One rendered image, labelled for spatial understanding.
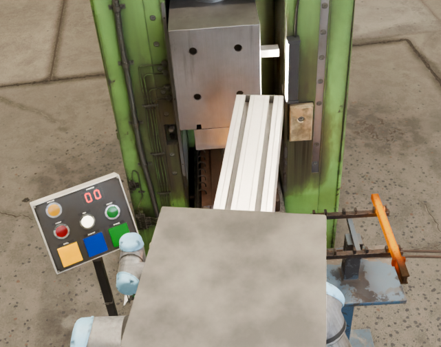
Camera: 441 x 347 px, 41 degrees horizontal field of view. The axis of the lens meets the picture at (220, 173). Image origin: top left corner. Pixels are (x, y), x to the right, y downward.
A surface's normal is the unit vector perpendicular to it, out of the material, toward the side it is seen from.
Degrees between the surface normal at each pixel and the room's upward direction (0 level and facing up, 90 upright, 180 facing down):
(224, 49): 90
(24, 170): 0
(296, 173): 90
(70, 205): 60
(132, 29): 90
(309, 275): 0
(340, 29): 90
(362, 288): 0
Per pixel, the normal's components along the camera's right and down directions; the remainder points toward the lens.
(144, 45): 0.04, 0.65
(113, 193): 0.37, 0.10
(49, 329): -0.06, -0.76
